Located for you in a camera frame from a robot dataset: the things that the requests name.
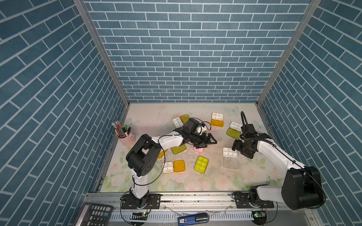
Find back orange pillbox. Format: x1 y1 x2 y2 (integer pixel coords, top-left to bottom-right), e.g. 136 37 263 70
210 112 224 127

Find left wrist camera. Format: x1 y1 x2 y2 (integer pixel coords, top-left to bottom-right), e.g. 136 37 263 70
183 118 202 134

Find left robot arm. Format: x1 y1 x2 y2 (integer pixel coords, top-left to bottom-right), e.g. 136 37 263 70
126 128 217 200

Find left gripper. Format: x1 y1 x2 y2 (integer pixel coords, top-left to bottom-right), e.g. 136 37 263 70
188 133 216 149

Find pink pillbox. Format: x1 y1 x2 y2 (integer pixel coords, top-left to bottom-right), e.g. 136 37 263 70
193 147 205 153

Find clear pillbox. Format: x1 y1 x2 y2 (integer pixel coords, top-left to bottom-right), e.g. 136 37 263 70
222 147 239 170

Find blue black usb device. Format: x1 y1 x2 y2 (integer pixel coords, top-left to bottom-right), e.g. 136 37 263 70
177 213 210 226

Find left orange pillbox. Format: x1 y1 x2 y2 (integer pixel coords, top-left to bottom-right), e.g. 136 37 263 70
158 150 167 159

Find front orange pillbox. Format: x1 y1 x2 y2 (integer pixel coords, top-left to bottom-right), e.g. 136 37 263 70
162 160 186 174

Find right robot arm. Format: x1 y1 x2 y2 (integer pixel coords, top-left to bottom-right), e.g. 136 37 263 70
232 124 326 210

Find black calculator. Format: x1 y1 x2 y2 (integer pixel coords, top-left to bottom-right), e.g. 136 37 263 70
73 202 114 226

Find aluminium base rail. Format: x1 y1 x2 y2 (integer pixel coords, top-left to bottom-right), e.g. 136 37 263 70
83 190 314 211

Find pink pen cup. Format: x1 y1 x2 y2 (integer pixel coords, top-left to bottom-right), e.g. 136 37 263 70
118 131 136 147

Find orange pillbox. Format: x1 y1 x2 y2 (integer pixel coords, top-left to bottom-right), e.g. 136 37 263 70
158 150 167 159
162 160 186 174
210 112 224 127

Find left circuit board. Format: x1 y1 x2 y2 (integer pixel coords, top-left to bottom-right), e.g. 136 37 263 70
130 212 149 222

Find right circuit board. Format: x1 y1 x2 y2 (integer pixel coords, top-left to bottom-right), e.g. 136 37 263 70
252 211 267 226

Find circuit board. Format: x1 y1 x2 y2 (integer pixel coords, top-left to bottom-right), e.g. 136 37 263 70
130 212 149 222
252 211 267 226

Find coloured pens bundle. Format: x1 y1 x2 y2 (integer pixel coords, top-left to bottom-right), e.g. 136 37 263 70
111 121 131 138

